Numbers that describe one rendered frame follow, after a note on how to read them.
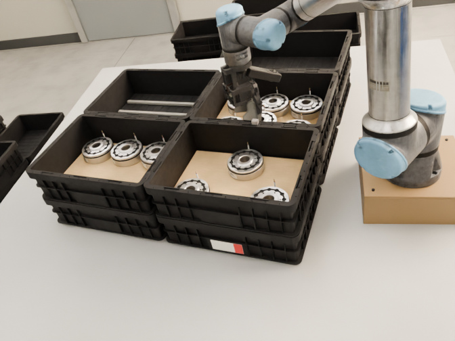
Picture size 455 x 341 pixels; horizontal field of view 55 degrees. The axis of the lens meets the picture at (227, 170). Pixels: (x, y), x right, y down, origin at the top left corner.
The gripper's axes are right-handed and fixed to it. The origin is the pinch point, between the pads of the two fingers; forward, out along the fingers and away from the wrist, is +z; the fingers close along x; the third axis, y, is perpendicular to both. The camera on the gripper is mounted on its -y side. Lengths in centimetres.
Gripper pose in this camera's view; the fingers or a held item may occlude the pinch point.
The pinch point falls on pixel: (256, 118)
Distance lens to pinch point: 137.3
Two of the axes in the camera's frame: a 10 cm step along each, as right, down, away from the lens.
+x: 4.1, 5.1, -7.6
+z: 1.9, 7.6, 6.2
